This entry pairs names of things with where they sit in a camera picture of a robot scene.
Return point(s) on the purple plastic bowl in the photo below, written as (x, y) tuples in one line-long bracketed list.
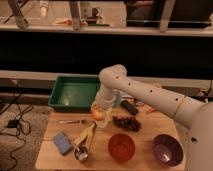
[(167, 150)]

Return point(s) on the orange plastic bowl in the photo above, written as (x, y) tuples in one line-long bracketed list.
[(121, 147)]

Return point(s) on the blue sponge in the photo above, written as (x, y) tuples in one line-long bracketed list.
[(63, 143)]

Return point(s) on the red yellow apple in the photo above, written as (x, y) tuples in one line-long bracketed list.
[(97, 114)]

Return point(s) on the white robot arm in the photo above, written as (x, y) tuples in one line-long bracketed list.
[(193, 114)]

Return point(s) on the black power adapter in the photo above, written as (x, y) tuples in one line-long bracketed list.
[(12, 123)]

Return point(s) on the metal measuring cup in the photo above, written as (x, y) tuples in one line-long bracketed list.
[(82, 147)]

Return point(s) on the banana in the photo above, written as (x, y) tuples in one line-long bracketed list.
[(85, 133)]

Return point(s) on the green plastic tray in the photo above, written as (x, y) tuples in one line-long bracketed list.
[(73, 94)]

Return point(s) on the black remote control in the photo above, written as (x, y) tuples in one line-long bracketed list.
[(129, 107)]

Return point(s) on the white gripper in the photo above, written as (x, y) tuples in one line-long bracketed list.
[(106, 118)]

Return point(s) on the dark grape bunch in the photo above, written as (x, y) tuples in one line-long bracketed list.
[(127, 123)]

